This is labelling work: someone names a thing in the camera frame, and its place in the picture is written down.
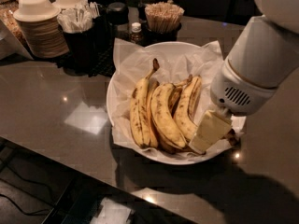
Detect spotted banana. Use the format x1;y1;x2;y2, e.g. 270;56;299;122
130;58;160;148
173;76;239;146
150;77;192;149

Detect cereal dispenser container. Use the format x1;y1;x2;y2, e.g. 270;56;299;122
0;0;33;60

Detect small white cap bottle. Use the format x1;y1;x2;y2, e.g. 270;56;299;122
130;22;144;45

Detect black cup of wrapped cutlery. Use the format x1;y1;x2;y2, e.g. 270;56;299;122
57;0;100;73

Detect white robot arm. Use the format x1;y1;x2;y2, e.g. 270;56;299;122
189;0;299;154

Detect black lid shaker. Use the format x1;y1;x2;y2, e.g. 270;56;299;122
107;2;129;40

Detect white napkin below counter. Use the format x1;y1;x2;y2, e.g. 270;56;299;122
90;198;134;224

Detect black cup of stir sticks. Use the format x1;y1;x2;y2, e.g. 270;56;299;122
145;2;184;44

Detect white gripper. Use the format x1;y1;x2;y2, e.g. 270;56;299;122
188;59;277;155

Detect white paper liner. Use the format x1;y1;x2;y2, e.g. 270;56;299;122
110;37;247;161

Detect front stack paper bowls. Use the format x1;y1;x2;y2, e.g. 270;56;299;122
13;0;68;59

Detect white bowl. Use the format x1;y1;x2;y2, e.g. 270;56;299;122
106;40;247;166

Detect black mesh mat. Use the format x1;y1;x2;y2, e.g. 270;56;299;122
54;46;116;77

